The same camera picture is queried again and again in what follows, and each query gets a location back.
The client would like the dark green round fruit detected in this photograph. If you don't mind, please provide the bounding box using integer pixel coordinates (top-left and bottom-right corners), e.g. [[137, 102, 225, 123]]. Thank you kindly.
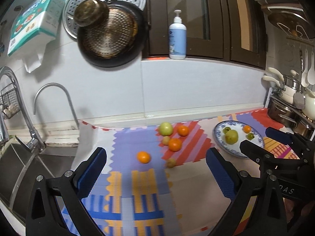
[[246, 132, 255, 140]]

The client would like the large yellow-green apple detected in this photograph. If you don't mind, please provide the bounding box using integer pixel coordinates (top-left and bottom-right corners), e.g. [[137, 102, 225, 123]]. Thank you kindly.
[[225, 129, 239, 145]]

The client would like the tall chrome kitchen faucet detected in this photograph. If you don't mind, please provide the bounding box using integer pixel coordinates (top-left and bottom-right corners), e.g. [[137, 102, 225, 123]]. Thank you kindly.
[[0, 66, 46, 153]]

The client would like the blue white porcelain plate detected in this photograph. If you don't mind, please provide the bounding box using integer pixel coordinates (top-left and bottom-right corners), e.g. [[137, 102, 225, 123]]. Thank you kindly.
[[213, 120, 264, 159]]

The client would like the stainless steel pot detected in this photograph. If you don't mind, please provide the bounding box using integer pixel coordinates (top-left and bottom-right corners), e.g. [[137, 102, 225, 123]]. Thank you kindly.
[[268, 96, 314, 140]]

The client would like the small orange on plate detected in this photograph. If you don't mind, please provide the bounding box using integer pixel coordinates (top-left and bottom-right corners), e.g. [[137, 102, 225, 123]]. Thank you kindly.
[[242, 125, 251, 134]]

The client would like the metal hanging spatula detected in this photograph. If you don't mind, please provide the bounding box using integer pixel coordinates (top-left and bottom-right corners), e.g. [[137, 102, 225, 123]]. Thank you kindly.
[[294, 49, 305, 110]]

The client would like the small green fruit on plate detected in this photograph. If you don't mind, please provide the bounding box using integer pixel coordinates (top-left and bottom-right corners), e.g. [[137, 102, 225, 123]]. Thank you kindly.
[[223, 127, 231, 134]]

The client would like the stainless steel sink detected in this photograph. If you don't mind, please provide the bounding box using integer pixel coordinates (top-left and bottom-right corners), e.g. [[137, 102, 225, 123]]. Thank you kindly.
[[1, 143, 78, 224]]

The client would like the white hanging ladle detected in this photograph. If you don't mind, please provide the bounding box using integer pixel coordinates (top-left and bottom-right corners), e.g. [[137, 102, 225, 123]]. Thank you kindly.
[[301, 49, 314, 88]]

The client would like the orange near green apple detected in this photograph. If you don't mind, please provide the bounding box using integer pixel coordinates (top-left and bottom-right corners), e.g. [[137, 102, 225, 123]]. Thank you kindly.
[[177, 125, 190, 136]]

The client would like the large centre orange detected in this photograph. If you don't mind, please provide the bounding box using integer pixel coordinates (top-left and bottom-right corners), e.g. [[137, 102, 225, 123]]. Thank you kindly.
[[168, 138, 182, 152]]

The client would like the small tan fruit front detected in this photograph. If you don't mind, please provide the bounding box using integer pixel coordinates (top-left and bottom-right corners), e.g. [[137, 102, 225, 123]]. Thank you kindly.
[[166, 158, 176, 168]]

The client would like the small tan fruit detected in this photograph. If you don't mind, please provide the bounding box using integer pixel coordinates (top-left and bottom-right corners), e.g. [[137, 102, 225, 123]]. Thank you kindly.
[[162, 136, 171, 146], [166, 158, 176, 168]]

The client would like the small tan fruit behind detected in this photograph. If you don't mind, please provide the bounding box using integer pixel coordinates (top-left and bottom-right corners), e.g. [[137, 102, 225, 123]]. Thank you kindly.
[[162, 136, 171, 146]]

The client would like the light green apple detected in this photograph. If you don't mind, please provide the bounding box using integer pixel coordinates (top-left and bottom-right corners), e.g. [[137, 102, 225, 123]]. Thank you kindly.
[[158, 122, 173, 136]]

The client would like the colourful patterned table mat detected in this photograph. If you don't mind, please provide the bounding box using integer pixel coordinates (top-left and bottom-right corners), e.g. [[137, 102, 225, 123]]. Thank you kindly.
[[72, 109, 287, 235]]

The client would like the lone orange on purple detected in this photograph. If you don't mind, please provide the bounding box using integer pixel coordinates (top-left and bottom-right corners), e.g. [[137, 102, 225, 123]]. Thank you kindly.
[[137, 151, 151, 164]]

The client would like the white pump soap bottle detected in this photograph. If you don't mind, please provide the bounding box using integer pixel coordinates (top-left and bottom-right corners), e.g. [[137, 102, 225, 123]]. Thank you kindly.
[[169, 9, 187, 60]]

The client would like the dark hanging frying pan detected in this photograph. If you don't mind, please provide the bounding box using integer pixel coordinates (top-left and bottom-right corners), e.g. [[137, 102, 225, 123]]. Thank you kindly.
[[77, 0, 149, 68]]

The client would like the teal white tissue pack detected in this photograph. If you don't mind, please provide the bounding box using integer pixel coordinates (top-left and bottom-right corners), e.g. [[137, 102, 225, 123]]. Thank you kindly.
[[7, 0, 65, 73]]

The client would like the small brass hanging pot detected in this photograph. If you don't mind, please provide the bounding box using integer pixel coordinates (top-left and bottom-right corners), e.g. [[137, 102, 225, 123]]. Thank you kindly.
[[74, 0, 109, 28]]

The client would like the cream handled saucepan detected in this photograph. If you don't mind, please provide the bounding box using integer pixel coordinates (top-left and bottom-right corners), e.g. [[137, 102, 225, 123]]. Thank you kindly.
[[262, 67, 301, 105]]

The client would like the wire sink basket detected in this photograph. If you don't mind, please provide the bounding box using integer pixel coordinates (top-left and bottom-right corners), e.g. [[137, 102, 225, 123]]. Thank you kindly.
[[1, 83, 20, 119]]

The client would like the dark wooden window frame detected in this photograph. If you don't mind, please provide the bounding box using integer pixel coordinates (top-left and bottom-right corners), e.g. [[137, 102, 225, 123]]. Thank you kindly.
[[143, 0, 267, 69]]

